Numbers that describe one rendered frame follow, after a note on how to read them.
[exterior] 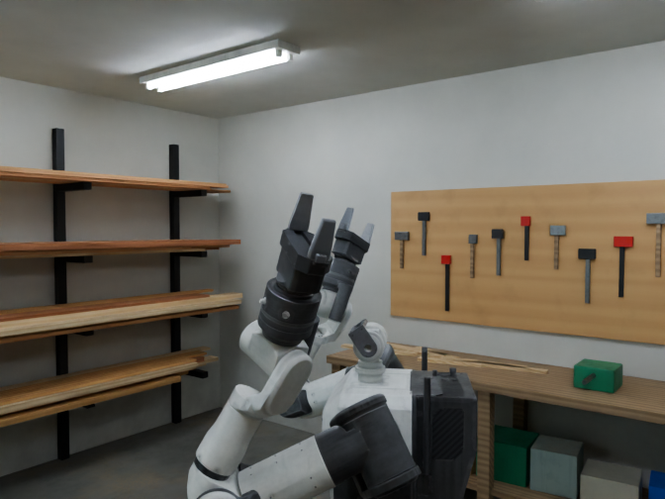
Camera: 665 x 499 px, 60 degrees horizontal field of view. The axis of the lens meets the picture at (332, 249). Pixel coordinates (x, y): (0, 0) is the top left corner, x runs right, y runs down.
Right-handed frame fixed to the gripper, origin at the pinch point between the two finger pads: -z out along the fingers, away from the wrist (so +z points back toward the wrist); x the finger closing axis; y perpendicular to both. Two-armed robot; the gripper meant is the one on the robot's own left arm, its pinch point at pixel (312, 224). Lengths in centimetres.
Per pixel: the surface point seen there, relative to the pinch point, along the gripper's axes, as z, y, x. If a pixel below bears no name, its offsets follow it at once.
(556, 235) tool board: 47, 228, 179
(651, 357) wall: 90, 265, 115
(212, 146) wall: 96, 69, 450
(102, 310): 188, -12, 297
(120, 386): 244, 7, 287
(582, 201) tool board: 24, 234, 176
